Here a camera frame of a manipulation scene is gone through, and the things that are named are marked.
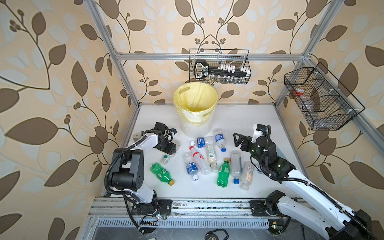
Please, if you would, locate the clear bottle yellow label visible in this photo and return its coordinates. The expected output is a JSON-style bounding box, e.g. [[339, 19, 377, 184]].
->
[[240, 161, 255, 191]]

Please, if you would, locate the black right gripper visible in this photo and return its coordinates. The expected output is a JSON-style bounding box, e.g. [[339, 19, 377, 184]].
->
[[234, 131, 267, 168]]

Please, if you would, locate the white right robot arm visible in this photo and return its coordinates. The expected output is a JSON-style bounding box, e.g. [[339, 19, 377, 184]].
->
[[233, 133, 377, 240]]

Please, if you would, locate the black wire basket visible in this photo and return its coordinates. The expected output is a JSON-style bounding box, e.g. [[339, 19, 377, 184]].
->
[[284, 63, 366, 131], [189, 48, 252, 85]]

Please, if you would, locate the black round object bottom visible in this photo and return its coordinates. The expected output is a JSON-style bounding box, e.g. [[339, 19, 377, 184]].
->
[[205, 229, 229, 240]]

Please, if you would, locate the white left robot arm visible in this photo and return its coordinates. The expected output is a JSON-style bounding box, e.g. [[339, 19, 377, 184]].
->
[[104, 122, 177, 216]]

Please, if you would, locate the black wire basket back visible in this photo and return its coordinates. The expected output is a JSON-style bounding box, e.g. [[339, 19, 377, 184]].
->
[[189, 48, 252, 85]]

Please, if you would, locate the small bottle blue cap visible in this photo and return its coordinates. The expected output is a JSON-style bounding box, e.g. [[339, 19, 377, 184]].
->
[[214, 129, 227, 153]]

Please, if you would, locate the clear bottle red cap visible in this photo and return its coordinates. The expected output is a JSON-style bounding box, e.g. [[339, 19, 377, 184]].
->
[[190, 146, 212, 175]]

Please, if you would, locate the clear bottle blue label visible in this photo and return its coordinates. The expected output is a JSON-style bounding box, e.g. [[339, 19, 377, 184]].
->
[[183, 152, 199, 181]]

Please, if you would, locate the green soda bottle yellow cap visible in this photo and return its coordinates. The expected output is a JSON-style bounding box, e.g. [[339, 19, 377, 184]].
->
[[150, 163, 175, 186]]

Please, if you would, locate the white bin yellow bag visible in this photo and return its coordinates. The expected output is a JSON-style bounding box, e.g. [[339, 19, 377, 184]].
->
[[173, 82, 219, 138]]

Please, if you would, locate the black wire basket right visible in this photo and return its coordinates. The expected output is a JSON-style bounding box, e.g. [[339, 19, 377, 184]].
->
[[284, 63, 366, 131]]

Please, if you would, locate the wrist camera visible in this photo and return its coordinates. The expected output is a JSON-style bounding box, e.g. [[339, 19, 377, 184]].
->
[[252, 124, 268, 143], [167, 128, 177, 137]]

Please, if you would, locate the clear bottle blue cap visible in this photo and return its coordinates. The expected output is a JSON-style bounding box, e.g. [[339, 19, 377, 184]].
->
[[230, 151, 242, 185]]

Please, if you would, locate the clear bottle green white label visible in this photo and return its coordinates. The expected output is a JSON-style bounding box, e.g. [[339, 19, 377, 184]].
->
[[206, 141, 219, 172]]

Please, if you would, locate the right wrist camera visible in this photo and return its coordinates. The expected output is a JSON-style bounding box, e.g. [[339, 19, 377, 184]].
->
[[252, 124, 268, 143]]

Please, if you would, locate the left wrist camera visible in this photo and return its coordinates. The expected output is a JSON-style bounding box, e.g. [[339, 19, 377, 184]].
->
[[167, 128, 177, 137]]

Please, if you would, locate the green soda bottle upright-lying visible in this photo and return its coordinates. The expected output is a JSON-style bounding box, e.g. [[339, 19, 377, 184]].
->
[[217, 158, 230, 188]]

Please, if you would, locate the small bottle blue label lying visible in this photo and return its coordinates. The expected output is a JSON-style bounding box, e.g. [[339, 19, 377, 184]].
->
[[191, 137, 216, 148]]

